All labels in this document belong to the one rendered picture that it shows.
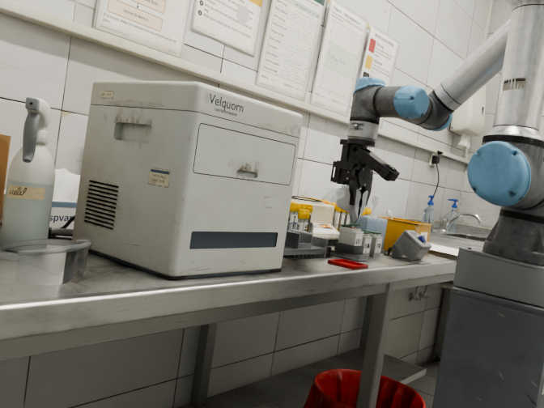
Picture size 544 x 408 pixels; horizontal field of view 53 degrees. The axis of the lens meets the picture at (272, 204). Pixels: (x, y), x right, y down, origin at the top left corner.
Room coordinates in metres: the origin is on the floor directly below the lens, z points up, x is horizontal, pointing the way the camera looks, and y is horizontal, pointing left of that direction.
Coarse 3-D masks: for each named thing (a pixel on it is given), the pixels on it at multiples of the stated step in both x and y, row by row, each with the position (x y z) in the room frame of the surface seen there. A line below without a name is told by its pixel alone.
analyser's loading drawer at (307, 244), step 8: (288, 232) 1.11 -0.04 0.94; (296, 232) 1.10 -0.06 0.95; (304, 232) 1.14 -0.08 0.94; (288, 240) 1.10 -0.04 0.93; (296, 240) 1.09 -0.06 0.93; (304, 240) 1.14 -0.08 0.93; (312, 240) 1.19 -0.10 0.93; (320, 240) 1.18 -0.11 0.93; (288, 248) 1.08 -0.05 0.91; (296, 248) 1.09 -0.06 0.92; (304, 248) 1.11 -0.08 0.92; (312, 248) 1.14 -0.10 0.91; (320, 248) 1.16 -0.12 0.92; (320, 256) 1.17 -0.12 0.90
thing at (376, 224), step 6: (360, 216) 1.56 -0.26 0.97; (366, 216) 1.59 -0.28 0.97; (360, 222) 1.56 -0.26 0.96; (366, 222) 1.54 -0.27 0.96; (372, 222) 1.56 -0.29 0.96; (378, 222) 1.58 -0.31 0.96; (384, 222) 1.60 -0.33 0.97; (360, 228) 1.55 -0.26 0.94; (366, 228) 1.54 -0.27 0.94; (372, 228) 1.56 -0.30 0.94; (378, 228) 1.58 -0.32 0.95; (384, 228) 1.60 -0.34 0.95; (384, 234) 1.60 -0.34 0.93; (384, 240) 1.61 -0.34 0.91; (384, 252) 1.59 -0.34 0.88
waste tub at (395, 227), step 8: (392, 224) 1.66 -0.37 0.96; (400, 224) 1.65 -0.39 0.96; (408, 224) 1.64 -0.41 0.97; (416, 224) 1.62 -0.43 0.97; (424, 224) 1.66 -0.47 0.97; (392, 232) 1.66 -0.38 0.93; (400, 232) 1.65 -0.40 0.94; (424, 232) 1.68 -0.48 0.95; (392, 240) 1.66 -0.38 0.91; (384, 248) 1.67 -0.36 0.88
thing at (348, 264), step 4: (328, 260) 1.23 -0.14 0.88; (332, 260) 1.24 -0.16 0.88; (336, 260) 1.25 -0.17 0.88; (340, 260) 1.27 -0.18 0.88; (344, 260) 1.28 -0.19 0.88; (348, 260) 1.27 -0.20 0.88; (332, 264) 1.22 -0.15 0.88; (336, 264) 1.22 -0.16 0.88; (340, 264) 1.21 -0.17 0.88; (344, 264) 1.20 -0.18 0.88; (348, 264) 1.25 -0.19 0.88; (352, 264) 1.26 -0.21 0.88; (356, 264) 1.26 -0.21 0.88; (360, 264) 1.25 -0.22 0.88; (364, 264) 1.25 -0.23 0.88; (348, 268) 1.20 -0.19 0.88; (352, 268) 1.19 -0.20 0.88; (356, 268) 1.20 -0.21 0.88; (360, 268) 1.22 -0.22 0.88; (364, 268) 1.23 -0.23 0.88
